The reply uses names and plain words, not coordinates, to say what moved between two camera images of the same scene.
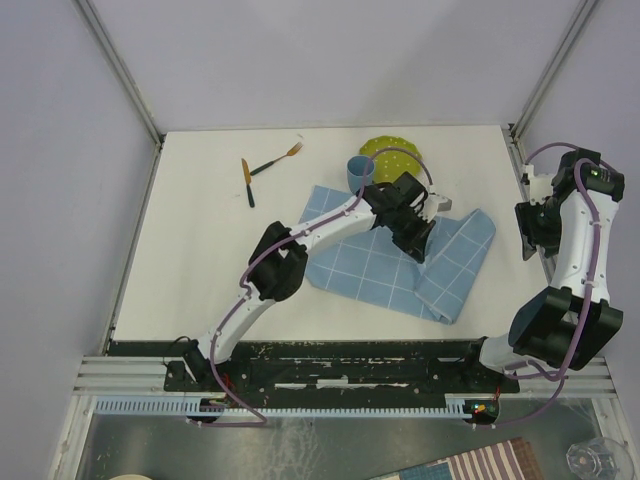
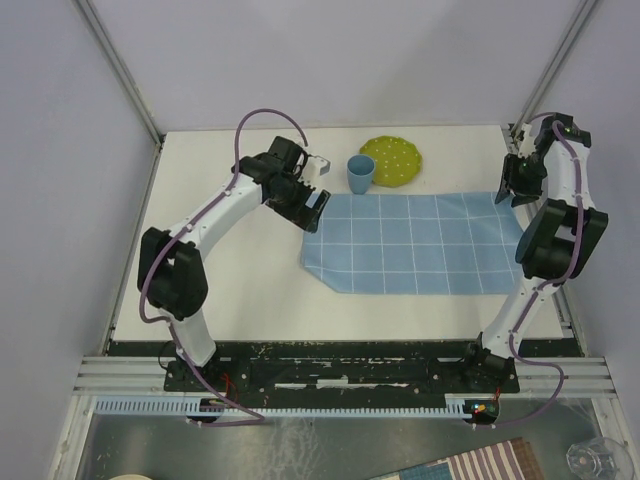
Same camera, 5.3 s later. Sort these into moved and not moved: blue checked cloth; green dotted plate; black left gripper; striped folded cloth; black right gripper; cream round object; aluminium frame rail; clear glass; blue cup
Moved: black left gripper; blue checked cloth; black right gripper
Not moved: striped folded cloth; cream round object; green dotted plate; clear glass; blue cup; aluminium frame rail
